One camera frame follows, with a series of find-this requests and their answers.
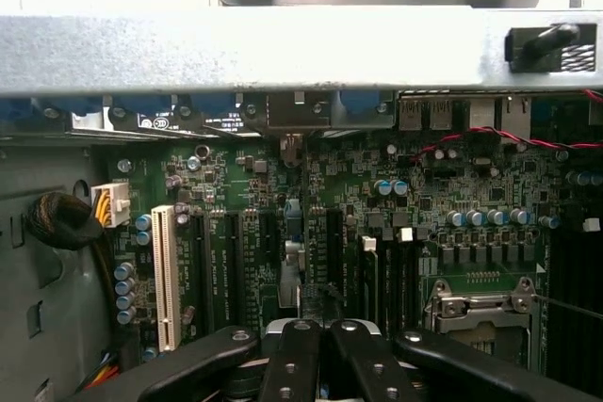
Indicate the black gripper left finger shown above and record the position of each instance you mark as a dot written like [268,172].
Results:
[287,364]

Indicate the white power connector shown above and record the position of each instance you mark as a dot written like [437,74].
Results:
[113,199]

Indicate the short black expansion slot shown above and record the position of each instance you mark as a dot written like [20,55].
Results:
[268,242]

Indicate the metal rear port block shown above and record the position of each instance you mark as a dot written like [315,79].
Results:
[424,115]

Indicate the green motherboard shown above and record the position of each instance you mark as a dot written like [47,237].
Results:
[471,176]

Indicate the black and silver PC case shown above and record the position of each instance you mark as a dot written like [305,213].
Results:
[235,53]

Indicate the white PCI slot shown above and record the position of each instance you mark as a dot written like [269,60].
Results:
[165,279]

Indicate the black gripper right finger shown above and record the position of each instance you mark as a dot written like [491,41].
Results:
[372,364]

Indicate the metal CPU socket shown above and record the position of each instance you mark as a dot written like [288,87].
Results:
[471,322]

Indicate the long black expansion slot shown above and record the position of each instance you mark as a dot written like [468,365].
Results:
[200,275]
[233,270]

